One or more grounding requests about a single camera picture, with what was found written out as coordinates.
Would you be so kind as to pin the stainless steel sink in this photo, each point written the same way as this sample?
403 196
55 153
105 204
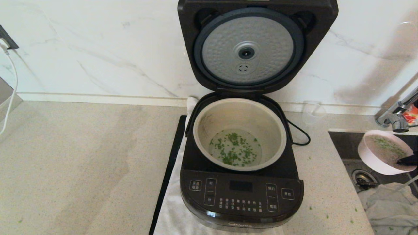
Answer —
346 147

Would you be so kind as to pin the white plug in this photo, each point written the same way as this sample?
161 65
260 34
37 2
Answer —
4 44

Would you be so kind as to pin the black flat strip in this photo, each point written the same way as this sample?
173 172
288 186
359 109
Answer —
169 163

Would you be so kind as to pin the grey side panel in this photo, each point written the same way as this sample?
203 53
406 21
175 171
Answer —
5 94

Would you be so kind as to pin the white round bowl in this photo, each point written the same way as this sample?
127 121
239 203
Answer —
369 160

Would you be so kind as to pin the grey inner cooking pot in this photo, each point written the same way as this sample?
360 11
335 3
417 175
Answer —
240 112

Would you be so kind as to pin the clear plastic cup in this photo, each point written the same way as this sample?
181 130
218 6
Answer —
313 112

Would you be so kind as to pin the chopped green vegetables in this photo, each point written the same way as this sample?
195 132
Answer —
233 150

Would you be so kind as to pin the metal sink drain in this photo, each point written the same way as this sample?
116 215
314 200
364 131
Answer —
361 178

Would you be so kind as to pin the chrome faucet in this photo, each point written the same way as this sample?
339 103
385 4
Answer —
400 124

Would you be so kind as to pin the white towel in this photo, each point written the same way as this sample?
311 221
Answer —
169 212

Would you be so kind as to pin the grey crumpled cloth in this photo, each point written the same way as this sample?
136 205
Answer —
392 209

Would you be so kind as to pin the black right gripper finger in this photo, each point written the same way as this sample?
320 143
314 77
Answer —
409 160

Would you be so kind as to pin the orange object behind faucet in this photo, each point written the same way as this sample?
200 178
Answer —
411 115

